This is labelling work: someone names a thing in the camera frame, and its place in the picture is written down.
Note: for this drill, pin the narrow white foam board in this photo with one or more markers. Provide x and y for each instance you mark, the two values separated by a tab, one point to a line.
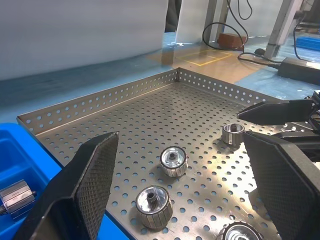
191	22

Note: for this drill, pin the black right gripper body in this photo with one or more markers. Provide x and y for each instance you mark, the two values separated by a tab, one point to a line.
316	112

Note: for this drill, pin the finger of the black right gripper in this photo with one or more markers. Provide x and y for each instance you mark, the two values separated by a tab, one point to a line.
275	112
300	138

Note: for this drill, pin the grey metal table leg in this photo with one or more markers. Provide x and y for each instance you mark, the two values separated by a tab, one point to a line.
280	30

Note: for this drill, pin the blue plastic crate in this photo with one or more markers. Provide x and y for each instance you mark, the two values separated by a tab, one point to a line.
310	43

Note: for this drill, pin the blue plastic bin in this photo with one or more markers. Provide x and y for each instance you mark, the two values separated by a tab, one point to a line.
17	160

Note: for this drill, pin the perforated metal tray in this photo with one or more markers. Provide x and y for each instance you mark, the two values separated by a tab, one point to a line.
155	117

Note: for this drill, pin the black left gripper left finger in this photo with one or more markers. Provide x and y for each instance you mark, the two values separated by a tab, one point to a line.
75	190

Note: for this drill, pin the grey metal post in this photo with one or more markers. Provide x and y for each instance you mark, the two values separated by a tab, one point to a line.
215	20

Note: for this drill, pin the red-brown block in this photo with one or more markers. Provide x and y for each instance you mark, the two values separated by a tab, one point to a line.
231	40

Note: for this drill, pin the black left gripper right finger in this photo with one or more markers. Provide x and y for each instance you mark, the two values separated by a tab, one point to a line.
282	190

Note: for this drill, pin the large white foam board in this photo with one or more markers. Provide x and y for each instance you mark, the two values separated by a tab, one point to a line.
75	30

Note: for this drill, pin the black power adapter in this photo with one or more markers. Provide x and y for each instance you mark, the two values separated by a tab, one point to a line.
300	70

